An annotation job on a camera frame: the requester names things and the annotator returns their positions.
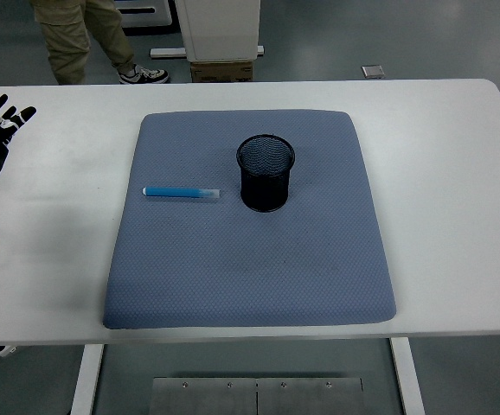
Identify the grey equipment frame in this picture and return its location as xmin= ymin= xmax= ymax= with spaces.
xmin=115 ymin=0 xmax=178 ymax=36

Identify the white table leg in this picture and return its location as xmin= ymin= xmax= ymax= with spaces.
xmin=68 ymin=344 xmax=106 ymax=415
xmin=388 ymin=336 xmax=426 ymax=415

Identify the black mesh pen holder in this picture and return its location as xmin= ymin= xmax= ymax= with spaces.
xmin=235 ymin=134 xmax=297 ymax=214

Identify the person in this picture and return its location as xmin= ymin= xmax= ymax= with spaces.
xmin=29 ymin=0 xmax=170 ymax=86

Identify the brown cardboard box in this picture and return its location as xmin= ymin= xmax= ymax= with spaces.
xmin=189 ymin=60 xmax=255 ymax=83

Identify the grey metal plate with screws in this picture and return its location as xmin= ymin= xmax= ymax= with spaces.
xmin=148 ymin=377 xmax=259 ymax=415
xmin=256 ymin=377 xmax=365 ymax=415

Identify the blue marker pen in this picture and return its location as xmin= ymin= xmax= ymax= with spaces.
xmin=141 ymin=185 xmax=222 ymax=201

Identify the grey floor socket plate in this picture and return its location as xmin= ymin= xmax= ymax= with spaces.
xmin=361 ymin=64 xmax=387 ymax=80

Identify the white base bar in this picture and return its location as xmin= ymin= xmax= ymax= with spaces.
xmin=149 ymin=44 xmax=266 ymax=60

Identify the blue-grey textured mat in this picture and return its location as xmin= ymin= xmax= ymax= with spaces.
xmin=102 ymin=109 xmax=397 ymax=330

